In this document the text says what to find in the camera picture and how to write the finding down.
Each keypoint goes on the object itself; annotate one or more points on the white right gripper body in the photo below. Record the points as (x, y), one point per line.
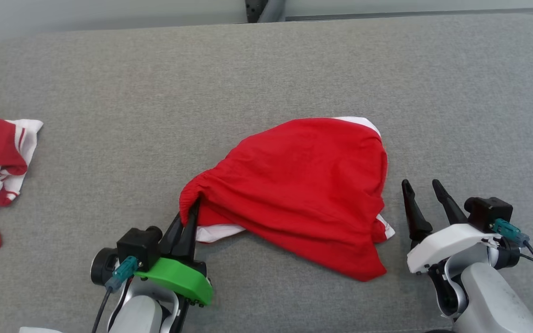
(447, 243)

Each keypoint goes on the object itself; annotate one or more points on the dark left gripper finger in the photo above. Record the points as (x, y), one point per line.
(171, 238)
(189, 240)

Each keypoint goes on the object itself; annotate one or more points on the grey fabric sofa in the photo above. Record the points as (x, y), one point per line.
(266, 74)

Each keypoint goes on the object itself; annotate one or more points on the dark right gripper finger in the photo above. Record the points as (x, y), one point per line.
(449, 206)
(415, 217)

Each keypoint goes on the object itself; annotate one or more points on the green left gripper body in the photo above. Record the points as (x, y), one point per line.
(183, 280)

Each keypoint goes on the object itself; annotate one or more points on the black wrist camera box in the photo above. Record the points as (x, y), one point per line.
(486, 212)
(139, 245)

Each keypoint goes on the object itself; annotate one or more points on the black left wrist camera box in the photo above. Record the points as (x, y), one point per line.
(139, 245)

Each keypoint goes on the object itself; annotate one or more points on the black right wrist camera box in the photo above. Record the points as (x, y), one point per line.
(486, 212)

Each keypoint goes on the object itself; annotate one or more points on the red shorts with white trim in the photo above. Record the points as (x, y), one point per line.
(303, 185)

